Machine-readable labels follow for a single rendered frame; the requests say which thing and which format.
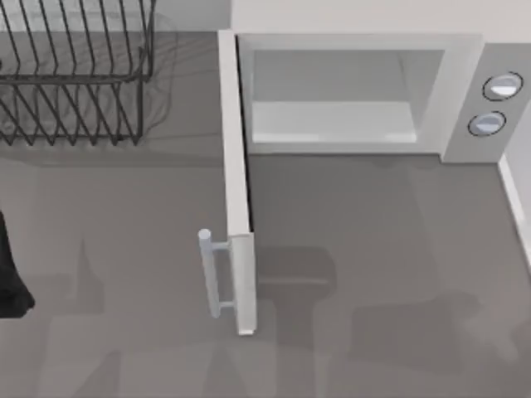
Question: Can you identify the pale microwave door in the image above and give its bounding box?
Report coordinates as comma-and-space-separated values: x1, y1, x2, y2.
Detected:
217, 29, 258, 337

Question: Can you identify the pale microwave oven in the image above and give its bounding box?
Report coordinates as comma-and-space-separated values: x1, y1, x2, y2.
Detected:
230, 0, 531, 164

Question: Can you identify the small microwave knob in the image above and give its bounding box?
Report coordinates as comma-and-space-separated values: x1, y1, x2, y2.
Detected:
467, 110, 507, 137

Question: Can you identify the large microwave knob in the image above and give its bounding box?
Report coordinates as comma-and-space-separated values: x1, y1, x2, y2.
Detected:
482, 70, 524, 102

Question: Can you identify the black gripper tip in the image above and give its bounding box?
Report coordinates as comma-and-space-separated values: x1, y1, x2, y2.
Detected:
0, 211, 37, 320

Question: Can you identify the grey microwave door handle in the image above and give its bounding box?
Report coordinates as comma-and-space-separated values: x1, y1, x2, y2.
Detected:
197, 228, 237, 320

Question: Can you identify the dark wire dish rack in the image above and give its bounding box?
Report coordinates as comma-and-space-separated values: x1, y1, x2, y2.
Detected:
0, 0, 159, 147

